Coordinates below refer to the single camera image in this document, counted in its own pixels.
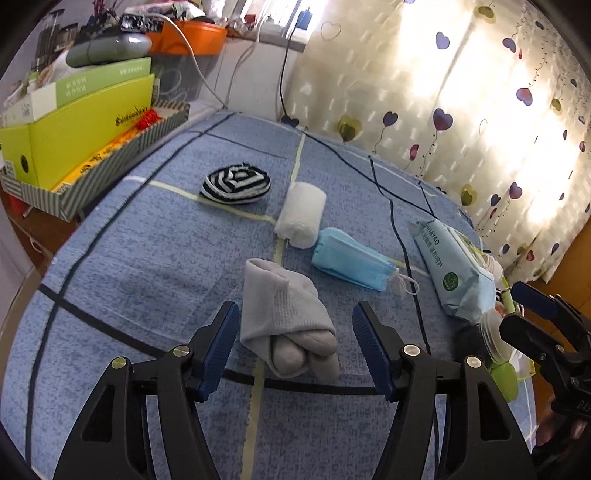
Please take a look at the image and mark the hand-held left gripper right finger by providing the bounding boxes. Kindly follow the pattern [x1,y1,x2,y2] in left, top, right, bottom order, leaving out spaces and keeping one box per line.
[352,301,539,480]

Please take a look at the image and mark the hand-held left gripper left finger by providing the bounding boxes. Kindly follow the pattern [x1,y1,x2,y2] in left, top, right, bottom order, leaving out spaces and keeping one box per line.
[53,300,241,480]

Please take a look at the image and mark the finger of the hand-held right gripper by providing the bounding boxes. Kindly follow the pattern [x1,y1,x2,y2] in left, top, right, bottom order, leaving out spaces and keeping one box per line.
[510,281,591,352]
[499,313,575,384]

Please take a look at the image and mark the clear plastic container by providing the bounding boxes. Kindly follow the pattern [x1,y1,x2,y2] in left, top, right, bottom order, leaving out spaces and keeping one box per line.
[478,309,518,365]

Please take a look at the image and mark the beige striped sock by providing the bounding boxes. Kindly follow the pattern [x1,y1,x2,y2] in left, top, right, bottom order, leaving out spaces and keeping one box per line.
[480,253,508,283]

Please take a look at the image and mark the green square container lid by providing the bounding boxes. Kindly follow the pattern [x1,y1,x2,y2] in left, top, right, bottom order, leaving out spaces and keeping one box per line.
[489,360,519,402]

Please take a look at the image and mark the grey sock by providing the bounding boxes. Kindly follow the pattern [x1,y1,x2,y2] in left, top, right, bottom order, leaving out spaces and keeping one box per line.
[239,258,341,381]

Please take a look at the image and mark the wet wipes pack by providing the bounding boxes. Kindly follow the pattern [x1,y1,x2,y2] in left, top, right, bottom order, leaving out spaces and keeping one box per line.
[406,219,497,324]

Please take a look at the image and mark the stack of blue face masks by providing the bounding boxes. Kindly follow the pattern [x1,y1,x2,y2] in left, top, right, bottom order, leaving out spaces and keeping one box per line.
[311,227,421,296]

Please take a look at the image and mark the black white striped sock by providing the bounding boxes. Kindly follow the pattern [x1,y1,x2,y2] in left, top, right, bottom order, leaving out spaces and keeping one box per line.
[200,161,271,205]

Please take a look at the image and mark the person's right hand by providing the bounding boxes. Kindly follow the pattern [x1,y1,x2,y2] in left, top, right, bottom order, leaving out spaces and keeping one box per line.
[536,406,591,457]

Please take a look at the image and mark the dark cloth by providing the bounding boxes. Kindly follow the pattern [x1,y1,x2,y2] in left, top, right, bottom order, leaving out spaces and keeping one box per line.
[452,323,490,365]

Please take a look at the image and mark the blue plaid blanket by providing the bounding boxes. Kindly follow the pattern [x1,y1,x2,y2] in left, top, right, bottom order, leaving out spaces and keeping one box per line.
[9,111,539,480]

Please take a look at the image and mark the striped cardboard tray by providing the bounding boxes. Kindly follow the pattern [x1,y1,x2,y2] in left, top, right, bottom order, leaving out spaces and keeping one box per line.
[0,99,191,223]

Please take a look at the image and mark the heart print curtain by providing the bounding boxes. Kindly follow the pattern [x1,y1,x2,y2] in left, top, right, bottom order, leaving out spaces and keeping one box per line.
[277,0,591,287]

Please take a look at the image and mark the yellow package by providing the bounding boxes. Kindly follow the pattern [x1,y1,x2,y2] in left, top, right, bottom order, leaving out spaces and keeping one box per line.
[51,129,139,192]

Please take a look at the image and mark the red ornament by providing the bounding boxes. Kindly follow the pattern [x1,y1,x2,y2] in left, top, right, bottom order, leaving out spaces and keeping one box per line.
[136,107,163,132]

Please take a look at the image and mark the red cabinet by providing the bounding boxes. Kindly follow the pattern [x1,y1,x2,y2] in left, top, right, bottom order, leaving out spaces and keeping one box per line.
[0,189,33,219]

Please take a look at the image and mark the yellow-green cardboard box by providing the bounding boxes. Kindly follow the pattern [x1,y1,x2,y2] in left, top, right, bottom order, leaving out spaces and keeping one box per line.
[0,74,155,191]

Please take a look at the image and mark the green and white flat box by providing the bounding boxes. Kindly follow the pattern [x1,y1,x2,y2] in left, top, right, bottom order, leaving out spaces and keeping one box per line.
[0,56,153,130]

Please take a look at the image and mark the orange plastic basket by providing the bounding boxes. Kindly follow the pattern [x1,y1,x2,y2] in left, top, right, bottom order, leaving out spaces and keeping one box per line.
[148,18,229,56]

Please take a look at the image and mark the grey oval case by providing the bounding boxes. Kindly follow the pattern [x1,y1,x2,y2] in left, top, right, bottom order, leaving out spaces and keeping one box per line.
[66,33,153,68]

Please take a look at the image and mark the window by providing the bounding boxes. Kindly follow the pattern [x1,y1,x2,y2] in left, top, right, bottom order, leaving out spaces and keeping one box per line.
[240,0,315,51]

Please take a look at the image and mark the clutter of packages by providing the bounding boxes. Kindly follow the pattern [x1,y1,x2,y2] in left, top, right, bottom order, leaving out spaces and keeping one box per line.
[139,0,241,24]

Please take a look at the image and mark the dark glass jar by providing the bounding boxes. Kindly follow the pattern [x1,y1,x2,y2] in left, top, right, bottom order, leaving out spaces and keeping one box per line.
[36,8,65,60]

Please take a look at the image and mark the white tube cable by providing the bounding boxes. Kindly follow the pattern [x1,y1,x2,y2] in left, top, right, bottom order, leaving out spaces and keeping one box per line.
[159,13,232,110]

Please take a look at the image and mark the black power cable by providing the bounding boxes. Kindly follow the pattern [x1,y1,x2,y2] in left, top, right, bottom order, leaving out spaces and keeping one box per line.
[278,13,309,126]

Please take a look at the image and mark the white power cable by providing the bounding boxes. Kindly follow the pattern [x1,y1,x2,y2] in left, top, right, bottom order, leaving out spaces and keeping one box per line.
[225,18,265,108]

